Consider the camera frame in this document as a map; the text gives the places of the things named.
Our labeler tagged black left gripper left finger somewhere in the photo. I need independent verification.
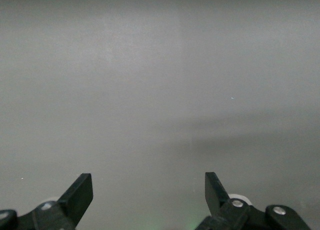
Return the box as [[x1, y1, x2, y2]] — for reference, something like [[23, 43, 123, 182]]
[[0, 173, 94, 230]]

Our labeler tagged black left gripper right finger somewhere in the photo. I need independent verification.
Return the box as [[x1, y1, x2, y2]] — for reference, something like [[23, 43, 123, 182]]
[[194, 171, 313, 230]]

